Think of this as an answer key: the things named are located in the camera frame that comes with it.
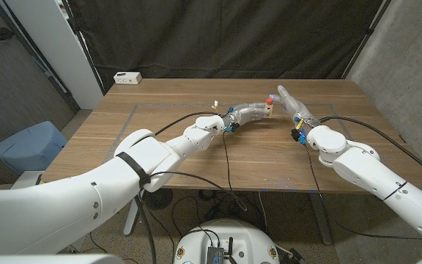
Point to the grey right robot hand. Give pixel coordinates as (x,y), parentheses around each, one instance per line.
(298,109)

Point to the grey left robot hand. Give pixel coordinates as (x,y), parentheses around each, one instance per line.
(244,113)

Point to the wooden block with holes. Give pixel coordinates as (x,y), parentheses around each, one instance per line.
(268,110)

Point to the red screw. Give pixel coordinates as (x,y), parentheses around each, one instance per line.
(269,100)

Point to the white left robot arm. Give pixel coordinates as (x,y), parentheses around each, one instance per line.
(130,172)

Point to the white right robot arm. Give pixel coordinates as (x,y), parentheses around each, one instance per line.
(372,172)

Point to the black backdrop curtain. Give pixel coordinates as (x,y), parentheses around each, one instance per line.
(225,36)

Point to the large wooden panel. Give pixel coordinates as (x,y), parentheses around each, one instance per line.
(159,105)

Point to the black backdrop stand pole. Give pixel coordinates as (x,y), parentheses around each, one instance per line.
(366,36)
(83,44)

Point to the grey table leg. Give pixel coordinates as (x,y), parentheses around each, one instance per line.
(321,220)

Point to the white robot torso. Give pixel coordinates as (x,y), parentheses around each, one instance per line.
(229,231)

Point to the round black fan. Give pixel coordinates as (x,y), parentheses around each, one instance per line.
(158,199)

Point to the white power strip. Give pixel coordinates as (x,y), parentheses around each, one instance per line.
(127,77)

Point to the grey electronics box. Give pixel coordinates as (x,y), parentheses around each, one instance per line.
(214,255)

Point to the white table leg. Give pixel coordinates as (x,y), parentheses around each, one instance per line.
(132,220)

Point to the blue plastic bin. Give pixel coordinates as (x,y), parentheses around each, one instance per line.
(28,146)

